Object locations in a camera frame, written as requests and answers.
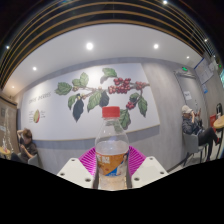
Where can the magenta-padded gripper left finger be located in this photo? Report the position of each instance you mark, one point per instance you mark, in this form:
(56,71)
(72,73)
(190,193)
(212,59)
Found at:
(76,172)

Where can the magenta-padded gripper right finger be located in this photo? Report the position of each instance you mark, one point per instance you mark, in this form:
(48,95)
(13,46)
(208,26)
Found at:
(149,171)

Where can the clear red-capped drink bottle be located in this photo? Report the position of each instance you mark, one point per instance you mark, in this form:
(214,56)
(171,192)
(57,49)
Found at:
(112,161)

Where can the grey shell chair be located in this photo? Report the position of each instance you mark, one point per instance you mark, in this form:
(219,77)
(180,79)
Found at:
(190,143)
(33,160)

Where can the white wall notice board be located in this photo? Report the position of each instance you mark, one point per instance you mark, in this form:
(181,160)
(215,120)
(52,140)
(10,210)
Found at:
(204,71)

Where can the light wooden door panel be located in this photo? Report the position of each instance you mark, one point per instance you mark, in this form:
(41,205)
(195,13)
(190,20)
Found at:
(8,126)

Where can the person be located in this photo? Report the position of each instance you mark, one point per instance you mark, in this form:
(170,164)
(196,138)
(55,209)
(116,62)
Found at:
(28,148)
(191,126)

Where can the round ceiling spotlights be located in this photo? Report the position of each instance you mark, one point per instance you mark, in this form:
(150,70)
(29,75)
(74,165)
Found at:
(89,46)

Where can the green exit sign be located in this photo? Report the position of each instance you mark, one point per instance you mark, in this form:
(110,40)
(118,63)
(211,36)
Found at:
(184,69)

